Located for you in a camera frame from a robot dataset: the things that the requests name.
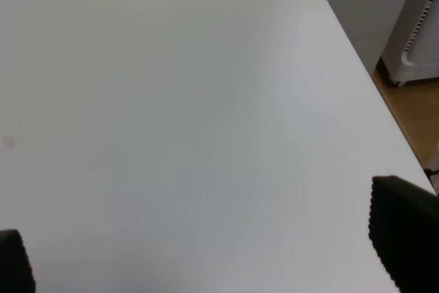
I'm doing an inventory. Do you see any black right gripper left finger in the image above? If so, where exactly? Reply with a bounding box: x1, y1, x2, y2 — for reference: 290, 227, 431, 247
1, 229, 36, 293

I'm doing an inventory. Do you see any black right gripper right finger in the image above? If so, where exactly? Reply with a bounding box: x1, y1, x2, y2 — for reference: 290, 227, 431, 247
368, 176, 438, 292

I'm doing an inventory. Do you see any white perforated appliance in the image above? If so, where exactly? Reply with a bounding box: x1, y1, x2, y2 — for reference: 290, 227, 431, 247
381, 0, 438, 86

